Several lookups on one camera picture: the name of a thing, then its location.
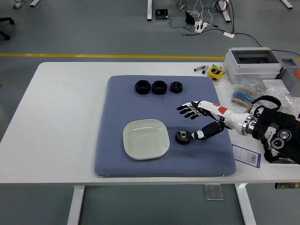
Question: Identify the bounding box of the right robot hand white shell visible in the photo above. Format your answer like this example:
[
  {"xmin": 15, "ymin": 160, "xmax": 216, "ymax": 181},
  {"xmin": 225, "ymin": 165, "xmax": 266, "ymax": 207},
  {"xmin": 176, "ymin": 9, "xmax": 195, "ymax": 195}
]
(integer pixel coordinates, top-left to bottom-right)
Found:
[{"xmin": 176, "ymin": 100, "xmax": 247, "ymax": 141}]

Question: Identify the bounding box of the large black bevel gear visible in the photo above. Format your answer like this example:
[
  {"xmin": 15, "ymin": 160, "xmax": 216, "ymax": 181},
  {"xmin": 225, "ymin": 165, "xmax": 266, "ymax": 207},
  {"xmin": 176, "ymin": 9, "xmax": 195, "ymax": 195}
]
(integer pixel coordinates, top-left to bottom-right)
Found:
[{"xmin": 175, "ymin": 129, "xmax": 193, "ymax": 145}]

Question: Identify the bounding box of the flat white box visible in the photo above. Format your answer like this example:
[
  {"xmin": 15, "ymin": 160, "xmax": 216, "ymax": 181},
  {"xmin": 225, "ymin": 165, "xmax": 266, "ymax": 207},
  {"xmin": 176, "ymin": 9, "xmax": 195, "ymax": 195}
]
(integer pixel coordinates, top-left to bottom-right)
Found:
[{"xmin": 262, "ymin": 79, "xmax": 290, "ymax": 94}]

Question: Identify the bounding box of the small black hex nut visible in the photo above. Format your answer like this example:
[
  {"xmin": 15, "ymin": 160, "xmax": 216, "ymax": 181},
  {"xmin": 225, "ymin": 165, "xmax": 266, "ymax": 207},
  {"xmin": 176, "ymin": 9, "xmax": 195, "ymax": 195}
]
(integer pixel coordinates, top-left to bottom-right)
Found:
[{"xmin": 170, "ymin": 81, "xmax": 184, "ymax": 94}]

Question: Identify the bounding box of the grey plastic box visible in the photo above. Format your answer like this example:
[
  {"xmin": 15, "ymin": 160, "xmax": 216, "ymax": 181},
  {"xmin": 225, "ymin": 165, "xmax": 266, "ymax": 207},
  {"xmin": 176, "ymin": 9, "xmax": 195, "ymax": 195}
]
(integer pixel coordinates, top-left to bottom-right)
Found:
[{"xmin": 276, "ymin": 57, "xmax": 300, "ymax": 94}]

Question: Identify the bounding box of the large black hex nut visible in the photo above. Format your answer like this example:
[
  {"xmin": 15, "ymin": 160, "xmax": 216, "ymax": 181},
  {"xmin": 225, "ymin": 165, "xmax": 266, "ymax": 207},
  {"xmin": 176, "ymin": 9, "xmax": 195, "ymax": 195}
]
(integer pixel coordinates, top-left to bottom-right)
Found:
[
  {"xmin": 135, "ymin": 80, "xmax": 151, "ymax": 95},
  {"xmin": 151, "ymin": 80, "xmax": 168, "ymax": 96}
]

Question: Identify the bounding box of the blue resistor tape roll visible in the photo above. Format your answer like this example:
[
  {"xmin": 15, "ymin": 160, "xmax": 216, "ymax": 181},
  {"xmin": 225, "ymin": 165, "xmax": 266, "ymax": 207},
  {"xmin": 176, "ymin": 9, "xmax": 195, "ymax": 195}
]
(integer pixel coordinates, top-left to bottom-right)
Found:
[{"xmin": 231, "ymin": 85, "xmax": 256, "ymax": 106}]

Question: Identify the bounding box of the purple white label card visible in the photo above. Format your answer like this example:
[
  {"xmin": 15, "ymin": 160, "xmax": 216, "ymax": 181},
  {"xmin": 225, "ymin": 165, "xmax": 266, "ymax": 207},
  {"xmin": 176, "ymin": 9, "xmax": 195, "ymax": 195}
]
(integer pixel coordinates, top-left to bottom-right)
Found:
[{"xmin": 232, "ymin": 144, "xmax": 261, "ymax": 169}]

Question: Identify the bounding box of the clear bag of components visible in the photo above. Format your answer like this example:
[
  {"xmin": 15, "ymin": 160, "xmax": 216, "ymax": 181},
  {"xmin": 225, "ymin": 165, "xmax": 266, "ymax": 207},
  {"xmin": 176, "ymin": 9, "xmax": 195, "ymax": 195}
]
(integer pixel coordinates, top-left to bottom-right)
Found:
[{"xmin": 240, "ymin": 78, "xmax": 265, "ymax": 99}]

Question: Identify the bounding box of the yellow tape measure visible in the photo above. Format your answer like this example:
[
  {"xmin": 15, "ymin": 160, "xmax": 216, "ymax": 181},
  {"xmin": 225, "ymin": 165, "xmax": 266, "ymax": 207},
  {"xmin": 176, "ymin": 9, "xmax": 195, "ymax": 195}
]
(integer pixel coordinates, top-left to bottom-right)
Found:
[{"xmin": 208, "ymin": 67, "xmax": 225, "ymax": 82}]

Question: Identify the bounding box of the clear bag of white parts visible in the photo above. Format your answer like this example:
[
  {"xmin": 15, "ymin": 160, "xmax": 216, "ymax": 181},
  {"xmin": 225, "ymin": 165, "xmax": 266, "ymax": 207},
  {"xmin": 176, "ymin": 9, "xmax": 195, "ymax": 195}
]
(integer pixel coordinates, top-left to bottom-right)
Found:
[{"xmin": 260, "ymin": 86, "xmax": 300, "ymax": 115}]

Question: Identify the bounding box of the grey metal floor plate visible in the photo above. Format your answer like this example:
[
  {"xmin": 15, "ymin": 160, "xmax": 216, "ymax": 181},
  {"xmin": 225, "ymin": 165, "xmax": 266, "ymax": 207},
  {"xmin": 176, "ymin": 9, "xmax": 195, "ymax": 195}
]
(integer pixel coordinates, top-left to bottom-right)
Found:
[{"xmin": 203, "ymin": 184, "xmax": 225, "ymax": 201}]

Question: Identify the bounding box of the yellow black striped bar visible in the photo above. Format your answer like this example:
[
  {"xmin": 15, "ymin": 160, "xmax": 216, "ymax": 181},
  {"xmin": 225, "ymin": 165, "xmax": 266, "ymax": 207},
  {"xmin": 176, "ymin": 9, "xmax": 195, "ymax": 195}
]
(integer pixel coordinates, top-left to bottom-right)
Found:
[{"xmin": 275, "ymin": 182, "xmax": 300, "ymax": 189}]

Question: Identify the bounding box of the white square plate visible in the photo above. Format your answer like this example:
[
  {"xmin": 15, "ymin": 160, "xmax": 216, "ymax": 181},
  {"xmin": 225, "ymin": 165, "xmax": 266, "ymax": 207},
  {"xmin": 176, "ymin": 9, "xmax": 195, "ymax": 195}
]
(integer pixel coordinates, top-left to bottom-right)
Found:
[{"xmin": 123, "ymin": 119, "xmax": 170, "ymax": 160}]

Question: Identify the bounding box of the white table leg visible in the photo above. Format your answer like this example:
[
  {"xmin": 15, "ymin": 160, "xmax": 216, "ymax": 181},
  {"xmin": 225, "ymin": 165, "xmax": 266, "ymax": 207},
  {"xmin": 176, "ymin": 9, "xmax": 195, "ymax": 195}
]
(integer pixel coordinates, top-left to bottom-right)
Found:
[
  {"xmin": 235, "ymin": 183, "xmax": 257, "ymax": 225},
  {"xmin": 67, "ymin": 186, "xmax": 85, "ymax": 225}
]

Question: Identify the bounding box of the blue-grey quilted mat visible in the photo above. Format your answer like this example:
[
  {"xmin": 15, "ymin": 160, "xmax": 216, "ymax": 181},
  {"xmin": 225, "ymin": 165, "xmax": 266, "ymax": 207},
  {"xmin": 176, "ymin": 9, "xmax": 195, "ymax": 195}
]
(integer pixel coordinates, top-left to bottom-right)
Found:
[{"xmin": 94, "ymin": 75, "xmax": 237, "ymax": 178}]

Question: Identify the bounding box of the white power strip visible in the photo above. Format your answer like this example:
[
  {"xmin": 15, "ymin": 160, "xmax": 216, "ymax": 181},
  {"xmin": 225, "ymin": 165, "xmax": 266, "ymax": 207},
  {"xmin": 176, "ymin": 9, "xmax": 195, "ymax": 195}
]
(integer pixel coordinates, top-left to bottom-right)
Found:
[{"xmin": 194, "ymin": 20, "xmax": 209, "ymax": 33}]

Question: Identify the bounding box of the black power adapter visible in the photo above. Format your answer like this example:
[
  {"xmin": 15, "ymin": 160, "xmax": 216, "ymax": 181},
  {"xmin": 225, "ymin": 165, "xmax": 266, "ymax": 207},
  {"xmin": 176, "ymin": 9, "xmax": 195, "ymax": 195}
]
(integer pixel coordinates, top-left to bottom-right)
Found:
[{"xmin": 185, "ymin": 11, "xmax": 196, "ymax": 25}]

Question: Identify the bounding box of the black device with screen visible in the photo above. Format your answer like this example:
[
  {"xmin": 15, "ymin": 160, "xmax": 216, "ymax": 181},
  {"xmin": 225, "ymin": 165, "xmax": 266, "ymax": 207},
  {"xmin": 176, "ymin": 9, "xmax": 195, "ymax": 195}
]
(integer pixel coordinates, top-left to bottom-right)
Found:
[{"xmin": 155, "ymin": 8, "xmax": 169, "ymax": 20}]

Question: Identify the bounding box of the black office chair base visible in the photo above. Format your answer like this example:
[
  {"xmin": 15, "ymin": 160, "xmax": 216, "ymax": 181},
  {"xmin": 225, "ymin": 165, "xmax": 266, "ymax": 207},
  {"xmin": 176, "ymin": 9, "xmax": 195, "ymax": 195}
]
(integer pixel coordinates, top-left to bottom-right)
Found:
[{"xmin": 0, "ymin": 17, "xmax": 15, "ymax": 40}]

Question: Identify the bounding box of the grey electrical enclosure box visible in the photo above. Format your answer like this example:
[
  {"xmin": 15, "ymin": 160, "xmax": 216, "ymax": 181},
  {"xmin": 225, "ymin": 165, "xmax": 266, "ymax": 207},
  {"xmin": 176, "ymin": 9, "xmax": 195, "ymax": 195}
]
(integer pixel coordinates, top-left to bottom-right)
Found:
[{"xmin": 224, "ymin": 47, "xmax": 283, "ymax": 84}]

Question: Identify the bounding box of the long black floor cable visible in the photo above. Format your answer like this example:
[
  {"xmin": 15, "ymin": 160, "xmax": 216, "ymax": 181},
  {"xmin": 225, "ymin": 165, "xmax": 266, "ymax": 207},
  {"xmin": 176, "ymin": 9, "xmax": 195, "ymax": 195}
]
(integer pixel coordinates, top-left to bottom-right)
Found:
[{"xmin": 234, "ymin": 32, "xmax": 300, "ymax": 59}]

